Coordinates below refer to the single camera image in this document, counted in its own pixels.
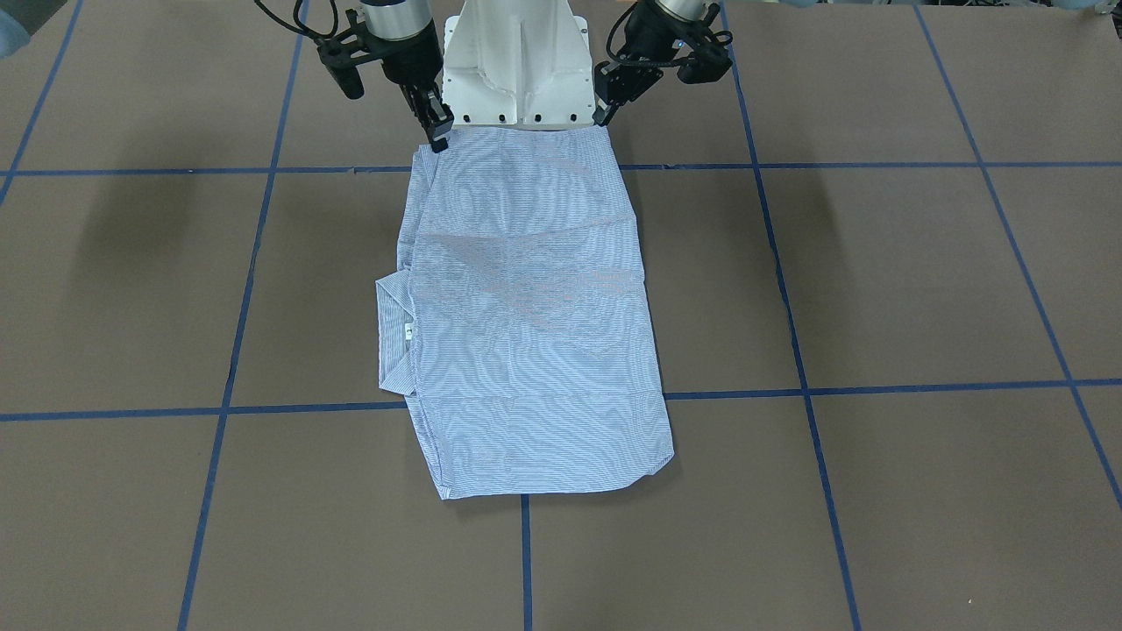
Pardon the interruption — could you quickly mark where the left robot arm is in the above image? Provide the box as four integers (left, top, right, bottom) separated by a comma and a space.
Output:
594, 1, 734, 127

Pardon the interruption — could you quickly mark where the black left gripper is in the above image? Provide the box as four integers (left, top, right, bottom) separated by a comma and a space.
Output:
594, 1, 734, 127

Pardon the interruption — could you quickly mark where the blue striped button shirt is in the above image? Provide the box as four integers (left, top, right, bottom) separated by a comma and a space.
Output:
376, 125, 675, 500

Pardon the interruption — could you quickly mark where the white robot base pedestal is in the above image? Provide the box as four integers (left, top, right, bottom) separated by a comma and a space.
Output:
442, 1, 597, 131

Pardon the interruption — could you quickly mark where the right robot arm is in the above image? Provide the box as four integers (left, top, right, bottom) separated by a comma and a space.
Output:
312, 1, 454, 154

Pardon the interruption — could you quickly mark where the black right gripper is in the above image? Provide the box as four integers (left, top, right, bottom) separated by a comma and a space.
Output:
318, 7, 454, 154

